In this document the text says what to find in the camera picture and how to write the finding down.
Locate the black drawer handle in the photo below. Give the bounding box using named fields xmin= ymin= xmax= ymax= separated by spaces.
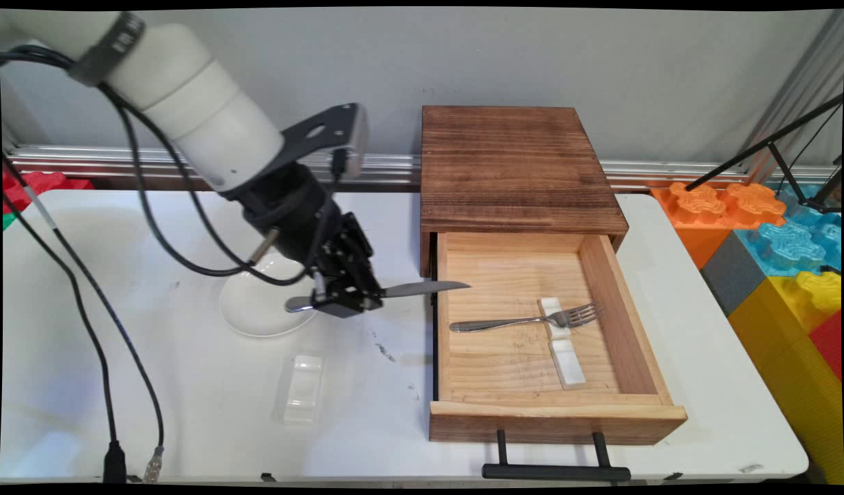
xmin=482 ymin=430 xmax=632 ymax=482

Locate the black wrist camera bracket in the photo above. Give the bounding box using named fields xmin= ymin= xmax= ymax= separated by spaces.
xmin=260 ymin=103 xmax=369 ymax=181

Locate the silver table knife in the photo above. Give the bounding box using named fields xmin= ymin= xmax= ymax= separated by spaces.
xmin=285 ymin=280 xmax=471 ymax=314

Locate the blue foam block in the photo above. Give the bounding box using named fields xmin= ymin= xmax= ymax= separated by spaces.
xmin=735 ymin=182 xmax=843 ymax=277

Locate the dark wooden drawer cabinet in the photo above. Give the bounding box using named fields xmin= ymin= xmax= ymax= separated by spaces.
xmin=420 ymin=105 xmax=630 ymax=278

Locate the aluminium rail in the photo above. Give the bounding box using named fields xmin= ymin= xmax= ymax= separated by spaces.
xmin=6 ymin=144 xmax=835 ymax=191

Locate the white cutlery rest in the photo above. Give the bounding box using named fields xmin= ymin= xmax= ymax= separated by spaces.
xmin=537 ymin=297 xmax=588 ymax=391

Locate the grey foam block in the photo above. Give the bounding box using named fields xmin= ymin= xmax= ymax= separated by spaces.
xmin=700 ymin=234 xmax=768 ymax=317

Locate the grey velcro strap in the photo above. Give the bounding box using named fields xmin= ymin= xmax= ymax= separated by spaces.
xmin=68 ymin=12 xmax=146 ymax=87

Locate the black tripod stand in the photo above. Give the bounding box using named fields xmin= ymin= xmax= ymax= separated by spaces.
xmin=685 ymin=93 xmax=844 ymax=215

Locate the light wooden drawer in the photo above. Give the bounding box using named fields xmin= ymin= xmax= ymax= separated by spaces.
xmin=429 ymin=232 xmax=689 ymax=446

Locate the red foam piece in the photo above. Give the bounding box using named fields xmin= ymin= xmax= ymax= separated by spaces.
xmin=3 ymin=170 xmax=94 ymax=215

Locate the red foam block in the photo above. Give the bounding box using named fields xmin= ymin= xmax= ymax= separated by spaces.
xmin=809 ymin=311 xmax=843 ymax=382

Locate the clear cutlery rest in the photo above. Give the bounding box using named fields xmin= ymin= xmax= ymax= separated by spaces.
xmin=282 ymin=355 xmax=325 ymax=424

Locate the black cable with black plug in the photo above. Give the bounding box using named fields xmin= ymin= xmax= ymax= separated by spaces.
xmin=1 ymin=45 xmax=347 ymax=484

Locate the white round plate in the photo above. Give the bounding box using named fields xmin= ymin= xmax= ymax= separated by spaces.
xmin=219 ymin=252 xmax=321 ymax=338

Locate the silver fork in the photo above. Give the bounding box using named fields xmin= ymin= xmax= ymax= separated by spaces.
xmin=449 ymin=302 xmax=603 ymax=333

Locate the orange foam block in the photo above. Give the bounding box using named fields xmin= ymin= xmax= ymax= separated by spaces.
xmin=652 ymin=181 xmax=787 ymax=269

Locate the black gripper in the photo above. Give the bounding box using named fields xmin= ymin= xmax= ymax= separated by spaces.
xmin=223 ymin=164 xmax=386 ymax=319

